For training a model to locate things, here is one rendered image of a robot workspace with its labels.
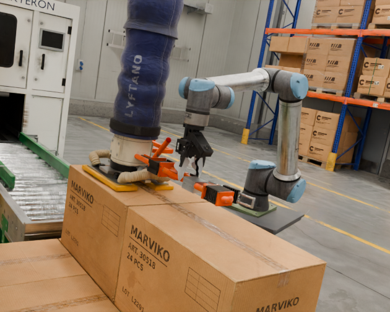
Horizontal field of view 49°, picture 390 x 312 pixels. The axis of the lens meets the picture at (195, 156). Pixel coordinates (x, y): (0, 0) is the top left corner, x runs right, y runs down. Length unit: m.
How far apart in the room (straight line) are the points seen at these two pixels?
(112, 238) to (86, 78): 10.27
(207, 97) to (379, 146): 9.25
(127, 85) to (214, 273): 0.92
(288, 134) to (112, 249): 1.05
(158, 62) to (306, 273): 1.01
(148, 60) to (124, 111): 0.23
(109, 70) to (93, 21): 1.34
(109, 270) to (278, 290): 0.74
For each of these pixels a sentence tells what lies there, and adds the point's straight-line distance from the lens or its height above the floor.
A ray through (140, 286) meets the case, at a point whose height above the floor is 0.70.
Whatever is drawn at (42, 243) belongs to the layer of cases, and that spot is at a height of 0.54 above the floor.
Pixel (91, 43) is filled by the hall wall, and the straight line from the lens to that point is 11.87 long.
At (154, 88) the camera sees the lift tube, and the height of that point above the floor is 1.37.
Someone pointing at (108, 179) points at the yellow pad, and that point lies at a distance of 1.84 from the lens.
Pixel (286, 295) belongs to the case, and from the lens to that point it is 1.37.
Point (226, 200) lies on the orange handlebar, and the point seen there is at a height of 1.07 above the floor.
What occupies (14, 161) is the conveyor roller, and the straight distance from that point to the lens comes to 3.77.
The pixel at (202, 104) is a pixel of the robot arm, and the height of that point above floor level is 1.36.
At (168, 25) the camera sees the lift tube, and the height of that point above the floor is 1.64.
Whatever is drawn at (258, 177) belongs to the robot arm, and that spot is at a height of 0.96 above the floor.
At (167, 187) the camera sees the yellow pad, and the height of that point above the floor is 0.96.
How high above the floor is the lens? 1.44
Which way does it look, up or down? 10 degrees down
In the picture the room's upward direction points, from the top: 10 degrees clockwise
